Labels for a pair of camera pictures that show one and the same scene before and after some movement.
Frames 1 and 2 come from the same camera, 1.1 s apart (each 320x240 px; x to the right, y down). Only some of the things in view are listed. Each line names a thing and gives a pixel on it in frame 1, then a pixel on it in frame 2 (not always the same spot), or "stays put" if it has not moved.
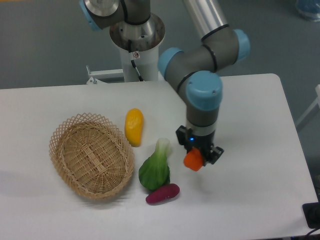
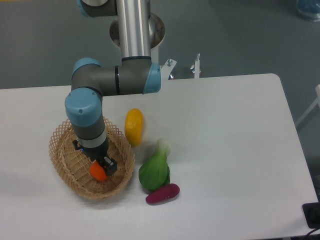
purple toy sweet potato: [162, 194] stays put
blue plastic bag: [309, 8] stays put
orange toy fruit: [194, 159] to [98, 171]
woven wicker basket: [92, 155] stays put
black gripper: [190, 140] to [98, 154]
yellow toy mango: [134, 121] stays put
